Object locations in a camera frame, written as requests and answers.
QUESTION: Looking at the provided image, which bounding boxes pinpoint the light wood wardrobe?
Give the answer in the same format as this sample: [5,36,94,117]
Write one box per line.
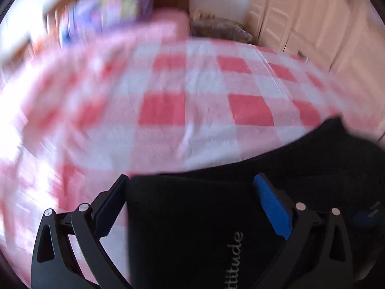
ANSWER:
[244,0,385,145]

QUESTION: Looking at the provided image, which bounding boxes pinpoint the floral covered side table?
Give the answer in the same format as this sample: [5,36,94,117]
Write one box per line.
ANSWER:
[189,9,253,43]

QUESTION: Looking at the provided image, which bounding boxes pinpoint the folded purple floral quilt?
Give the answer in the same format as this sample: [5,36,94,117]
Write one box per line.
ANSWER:
[58,0,153,46]

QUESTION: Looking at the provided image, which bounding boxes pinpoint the black sweatpants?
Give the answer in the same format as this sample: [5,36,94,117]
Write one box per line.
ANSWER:
[127,118,384,288]

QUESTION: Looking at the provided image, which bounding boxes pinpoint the pink checkered bed sheet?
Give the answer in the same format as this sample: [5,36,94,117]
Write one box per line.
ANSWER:
[0,8,359,289]

